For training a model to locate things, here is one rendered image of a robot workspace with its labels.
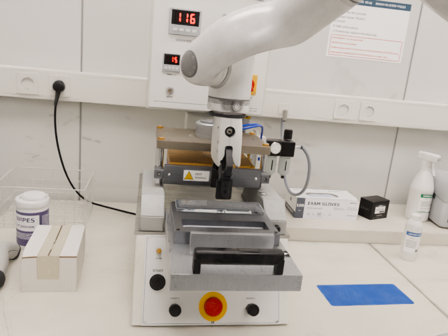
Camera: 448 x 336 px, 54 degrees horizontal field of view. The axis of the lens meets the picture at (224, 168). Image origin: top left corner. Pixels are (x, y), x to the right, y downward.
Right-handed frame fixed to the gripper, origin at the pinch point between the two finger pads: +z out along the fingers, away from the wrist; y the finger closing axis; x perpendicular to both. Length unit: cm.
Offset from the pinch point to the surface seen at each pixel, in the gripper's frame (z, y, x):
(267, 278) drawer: 8.2, -23.6, -5.0
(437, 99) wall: -18, 71, -95
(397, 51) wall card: -34, 71, -75
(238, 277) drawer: 8.0, -23.6, -0.1
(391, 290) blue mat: 30, 10, -50
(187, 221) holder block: 5.4, -6.3, 7.0
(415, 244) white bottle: 24, 27, -67
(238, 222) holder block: 5.4, -6.3, -3.1
